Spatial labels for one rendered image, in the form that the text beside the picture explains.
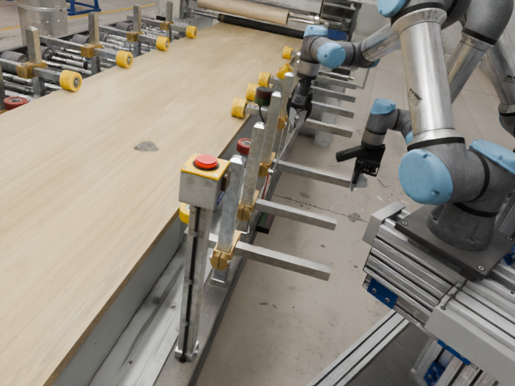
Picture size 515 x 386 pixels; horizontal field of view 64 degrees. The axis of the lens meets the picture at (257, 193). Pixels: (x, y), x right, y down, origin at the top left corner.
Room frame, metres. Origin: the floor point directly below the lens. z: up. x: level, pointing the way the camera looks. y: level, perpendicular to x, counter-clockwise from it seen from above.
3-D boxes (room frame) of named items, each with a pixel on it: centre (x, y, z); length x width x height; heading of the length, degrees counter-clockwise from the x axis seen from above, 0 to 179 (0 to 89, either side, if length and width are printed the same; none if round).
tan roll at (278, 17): (3.80, 0.21, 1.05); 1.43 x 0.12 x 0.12; 82
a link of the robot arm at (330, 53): (1.36, -0.15, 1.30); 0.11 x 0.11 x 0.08; 25
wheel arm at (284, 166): (1.41, -0.12, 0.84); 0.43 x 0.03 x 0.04; 82
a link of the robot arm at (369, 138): (1.38, -0.37, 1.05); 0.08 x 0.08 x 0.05
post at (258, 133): (1.14, 0.03, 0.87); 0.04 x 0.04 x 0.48; 82
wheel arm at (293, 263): (0.92, -0.03, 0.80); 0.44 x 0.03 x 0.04; 82
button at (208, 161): (0.63, 0.10, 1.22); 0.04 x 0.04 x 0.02
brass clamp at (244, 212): (1.16, 0.03, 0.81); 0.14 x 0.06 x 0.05; 172
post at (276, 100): (1.39, -0.01, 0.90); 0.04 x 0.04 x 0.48; 82
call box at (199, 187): (0.63, 0.10, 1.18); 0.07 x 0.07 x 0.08; 82
